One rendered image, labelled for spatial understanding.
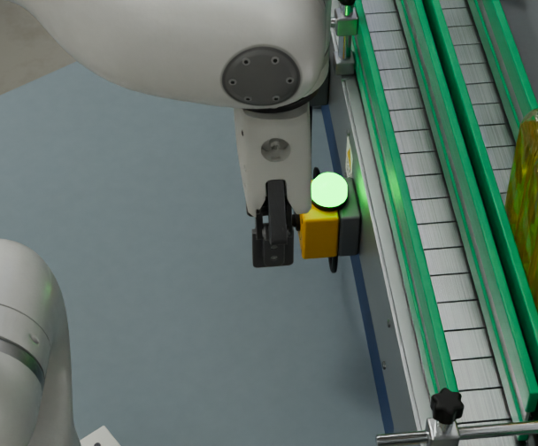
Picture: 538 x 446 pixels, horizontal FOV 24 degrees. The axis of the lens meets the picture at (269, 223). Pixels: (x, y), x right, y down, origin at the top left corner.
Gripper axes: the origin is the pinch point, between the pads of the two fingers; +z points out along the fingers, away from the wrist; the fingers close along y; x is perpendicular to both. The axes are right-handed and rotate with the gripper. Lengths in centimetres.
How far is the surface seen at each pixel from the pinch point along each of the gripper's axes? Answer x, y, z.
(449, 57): -26, 45, 23
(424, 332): -16.6, 9.3, 27.9
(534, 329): -25.9, 4.4, 22.6
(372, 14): -20, 65, 31
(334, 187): -11, 36, 34
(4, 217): 32, 61, 61
